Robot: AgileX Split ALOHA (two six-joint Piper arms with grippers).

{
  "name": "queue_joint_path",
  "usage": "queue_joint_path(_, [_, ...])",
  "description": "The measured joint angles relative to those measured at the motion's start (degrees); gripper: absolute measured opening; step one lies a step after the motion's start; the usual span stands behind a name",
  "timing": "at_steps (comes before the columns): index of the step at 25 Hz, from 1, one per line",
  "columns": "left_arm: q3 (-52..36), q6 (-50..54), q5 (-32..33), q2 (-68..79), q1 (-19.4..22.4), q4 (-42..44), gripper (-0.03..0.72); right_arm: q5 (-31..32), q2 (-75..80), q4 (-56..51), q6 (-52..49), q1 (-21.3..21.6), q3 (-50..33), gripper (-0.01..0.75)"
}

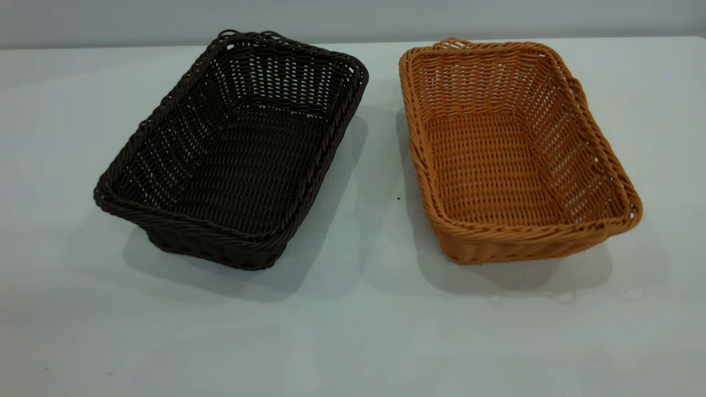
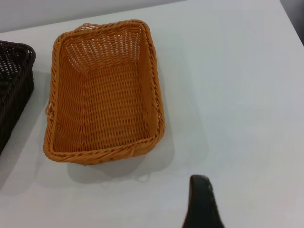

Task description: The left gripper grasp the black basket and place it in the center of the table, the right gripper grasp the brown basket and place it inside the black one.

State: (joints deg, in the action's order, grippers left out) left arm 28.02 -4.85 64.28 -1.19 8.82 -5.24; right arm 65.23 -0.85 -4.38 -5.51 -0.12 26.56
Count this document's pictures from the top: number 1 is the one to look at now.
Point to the orange wicker basket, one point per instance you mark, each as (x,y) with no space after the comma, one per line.
(491,165)

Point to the black wicker basket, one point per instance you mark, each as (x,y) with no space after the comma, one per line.
(242,165)

